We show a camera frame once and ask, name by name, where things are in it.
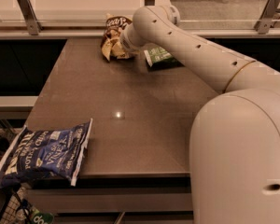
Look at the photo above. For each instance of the green package in basket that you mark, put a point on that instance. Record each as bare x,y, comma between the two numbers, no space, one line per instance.
38,217

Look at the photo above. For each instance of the blue chip bag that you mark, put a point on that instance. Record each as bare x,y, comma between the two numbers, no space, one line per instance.
35,155

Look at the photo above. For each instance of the left metal railing bracket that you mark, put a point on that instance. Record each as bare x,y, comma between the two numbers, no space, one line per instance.
27,11

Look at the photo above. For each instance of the right metal railing bracket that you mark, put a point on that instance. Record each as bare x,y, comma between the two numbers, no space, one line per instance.
265,20

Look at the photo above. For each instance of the brown chip bag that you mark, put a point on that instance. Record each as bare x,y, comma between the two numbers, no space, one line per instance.
110,45

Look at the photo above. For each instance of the green chip bag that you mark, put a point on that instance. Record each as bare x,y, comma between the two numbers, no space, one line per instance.
159,55

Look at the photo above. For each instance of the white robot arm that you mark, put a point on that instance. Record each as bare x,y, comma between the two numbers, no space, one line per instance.
234,143

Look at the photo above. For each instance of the grey drawer cabinet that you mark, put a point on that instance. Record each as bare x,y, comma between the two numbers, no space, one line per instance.
136,196

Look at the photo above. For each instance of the wire basket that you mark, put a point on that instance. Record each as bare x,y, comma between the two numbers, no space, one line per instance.
8,207

